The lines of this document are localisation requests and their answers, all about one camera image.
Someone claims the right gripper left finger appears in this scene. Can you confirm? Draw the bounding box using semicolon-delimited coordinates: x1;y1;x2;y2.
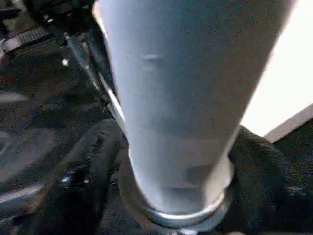
14;118;130;235

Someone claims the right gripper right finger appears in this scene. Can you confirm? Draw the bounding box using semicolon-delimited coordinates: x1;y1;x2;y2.
226;125;313;235

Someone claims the white plastic table top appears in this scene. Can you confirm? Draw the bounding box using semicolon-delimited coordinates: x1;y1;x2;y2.
240;0;313;144

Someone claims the white plastic table leg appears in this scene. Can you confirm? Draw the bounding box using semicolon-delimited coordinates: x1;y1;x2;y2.
93;0;301;228

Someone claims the black mat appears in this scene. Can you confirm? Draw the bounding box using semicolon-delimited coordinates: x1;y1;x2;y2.
0;0;313;235

